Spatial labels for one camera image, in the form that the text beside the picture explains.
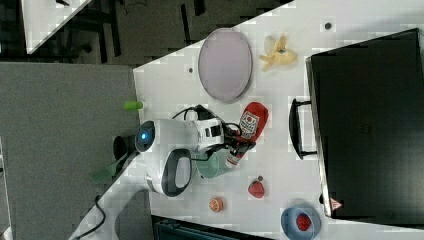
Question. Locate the green cylinder on table edge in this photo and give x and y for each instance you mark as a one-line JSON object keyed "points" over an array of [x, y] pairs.
{"points": [[133, 105]]}

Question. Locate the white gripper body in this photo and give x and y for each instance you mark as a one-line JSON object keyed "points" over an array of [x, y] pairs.
{"points": [[209, 134]]}

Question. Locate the toy orange slice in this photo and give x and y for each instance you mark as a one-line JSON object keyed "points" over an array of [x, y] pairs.
{"points": [[216, 204]]}

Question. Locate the black toaster oven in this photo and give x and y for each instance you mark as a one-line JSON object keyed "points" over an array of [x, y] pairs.
{"points": [[367, 103]]}

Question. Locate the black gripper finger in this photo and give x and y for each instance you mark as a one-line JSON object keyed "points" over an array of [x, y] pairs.
{"points": [[232, 130], [242, 147]]}

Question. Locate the blue bowl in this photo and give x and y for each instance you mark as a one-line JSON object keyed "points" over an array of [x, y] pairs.
{"points": [[288, 223]]}

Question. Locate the green strainer basket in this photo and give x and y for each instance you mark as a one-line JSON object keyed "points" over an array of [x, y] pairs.
{"points": [[111, 171]]}

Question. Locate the strawberry in blue bowl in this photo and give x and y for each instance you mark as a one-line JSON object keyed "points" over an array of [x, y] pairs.
{"points": [[303, 222]]}

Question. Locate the round grey plate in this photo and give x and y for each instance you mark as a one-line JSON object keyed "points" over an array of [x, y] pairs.
{"points": [[225, 64]]}

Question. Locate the green mug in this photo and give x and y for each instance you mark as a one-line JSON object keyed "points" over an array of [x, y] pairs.
{"points": [[215, 166]]}

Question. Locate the toy strawberry on table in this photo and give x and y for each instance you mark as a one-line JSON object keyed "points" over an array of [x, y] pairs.
{"points": [[256, 188]]}

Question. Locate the red ketchup bottle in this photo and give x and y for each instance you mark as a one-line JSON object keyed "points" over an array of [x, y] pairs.
{"points": [[252, 123]]}

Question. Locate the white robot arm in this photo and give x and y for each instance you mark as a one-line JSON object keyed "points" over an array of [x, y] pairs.
{"points": [[167, 148]]}

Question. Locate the black binocular-like base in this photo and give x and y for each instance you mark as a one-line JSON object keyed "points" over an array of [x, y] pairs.
{"points": [[124, 148]]}

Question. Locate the grey side table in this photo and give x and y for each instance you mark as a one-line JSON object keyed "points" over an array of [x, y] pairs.
{"points": [[58, 123]]}

